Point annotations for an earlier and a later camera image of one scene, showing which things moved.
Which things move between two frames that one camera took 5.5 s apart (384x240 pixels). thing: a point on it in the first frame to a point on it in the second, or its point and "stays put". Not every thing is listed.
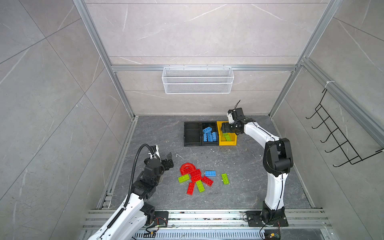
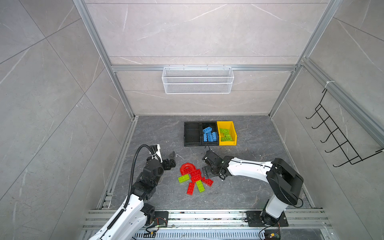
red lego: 207,181 stays put
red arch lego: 186,168 stays put
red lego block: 196,175 stays put
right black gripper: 225,128 to 206,170
